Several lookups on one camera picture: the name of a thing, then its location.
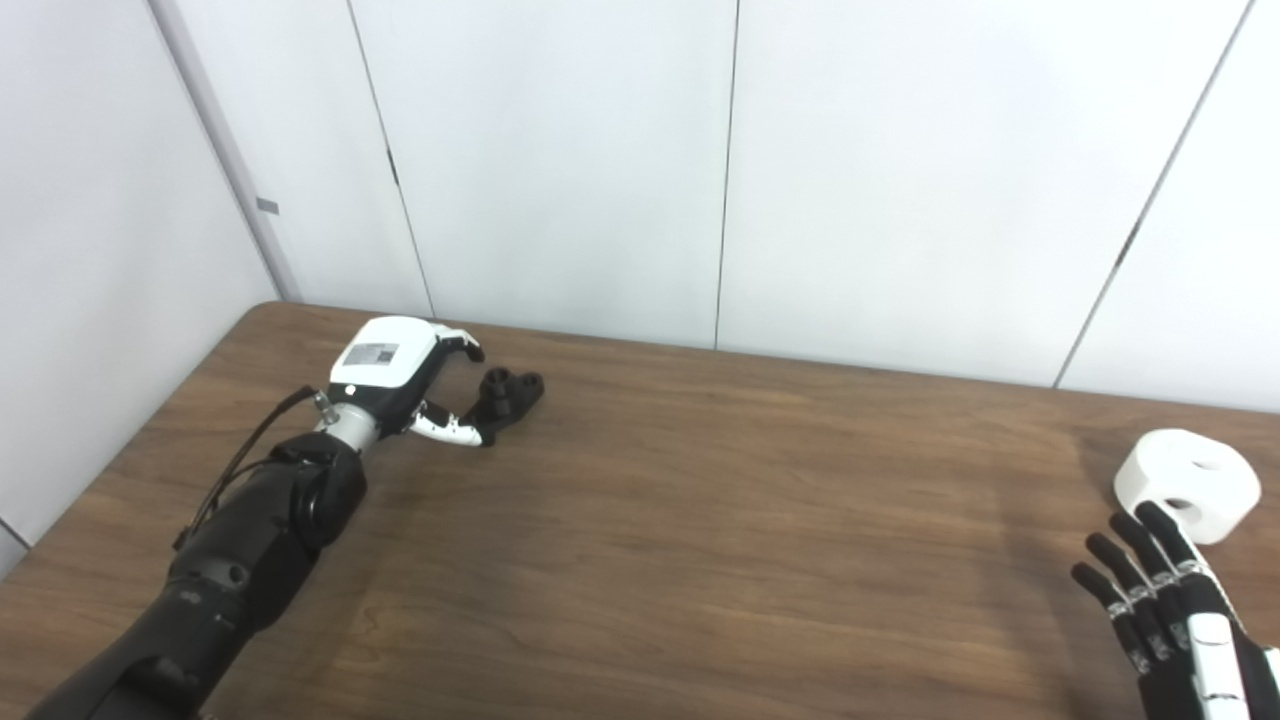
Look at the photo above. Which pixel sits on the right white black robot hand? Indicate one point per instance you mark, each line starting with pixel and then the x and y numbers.
pixel 1200 640

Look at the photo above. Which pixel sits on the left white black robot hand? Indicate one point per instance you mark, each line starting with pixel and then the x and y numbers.
pixel 385 365

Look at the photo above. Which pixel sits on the black flanged holder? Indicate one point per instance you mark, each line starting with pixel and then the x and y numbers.
pixel 508 395

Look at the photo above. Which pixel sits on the round white piece with holes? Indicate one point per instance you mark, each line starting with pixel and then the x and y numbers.
pixel 1160 465

